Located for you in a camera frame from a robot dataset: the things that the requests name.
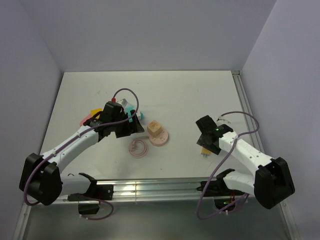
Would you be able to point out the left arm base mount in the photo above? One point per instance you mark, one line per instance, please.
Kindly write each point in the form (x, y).
(100, 192)

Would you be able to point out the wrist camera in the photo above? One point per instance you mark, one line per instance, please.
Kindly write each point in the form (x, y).
(221, 121)
(121, 102)

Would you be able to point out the orange plug adapter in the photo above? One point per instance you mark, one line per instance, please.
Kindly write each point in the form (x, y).
(205, 153)

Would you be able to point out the aluminium rail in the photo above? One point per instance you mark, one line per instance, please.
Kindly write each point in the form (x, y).
(152, 190)
(250, 123)

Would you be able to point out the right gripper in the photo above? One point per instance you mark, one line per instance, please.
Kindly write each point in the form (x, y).
(202, 140)

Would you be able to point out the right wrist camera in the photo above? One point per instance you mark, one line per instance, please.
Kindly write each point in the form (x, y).
(221, 121)

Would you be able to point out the yellow cube power socket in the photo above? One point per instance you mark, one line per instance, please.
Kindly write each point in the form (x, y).
(95, 111)

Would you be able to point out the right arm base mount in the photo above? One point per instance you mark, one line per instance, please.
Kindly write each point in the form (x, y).
(217, 188)

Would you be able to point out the beige plug adapter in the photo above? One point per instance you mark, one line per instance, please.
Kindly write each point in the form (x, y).
(154, 128)

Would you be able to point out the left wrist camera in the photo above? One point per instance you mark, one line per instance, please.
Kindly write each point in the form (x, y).
(121, 102)

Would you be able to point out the aluminium right rail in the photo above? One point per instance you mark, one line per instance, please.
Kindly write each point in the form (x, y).
(250, 123)

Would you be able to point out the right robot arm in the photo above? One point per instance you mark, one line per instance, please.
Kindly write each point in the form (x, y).
(269, 180)

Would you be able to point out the pink triangular power strip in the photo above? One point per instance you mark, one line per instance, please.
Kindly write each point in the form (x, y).
(84, 121)

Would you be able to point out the pink round power strip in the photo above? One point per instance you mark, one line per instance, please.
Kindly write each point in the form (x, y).
(139, 147)

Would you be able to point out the aluminium front rail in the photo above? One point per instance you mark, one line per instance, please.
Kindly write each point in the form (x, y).
(152, 190)

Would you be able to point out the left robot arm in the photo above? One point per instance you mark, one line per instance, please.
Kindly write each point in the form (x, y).
(41, 174)

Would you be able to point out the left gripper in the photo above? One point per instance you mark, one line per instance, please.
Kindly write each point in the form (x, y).
(136, 128)

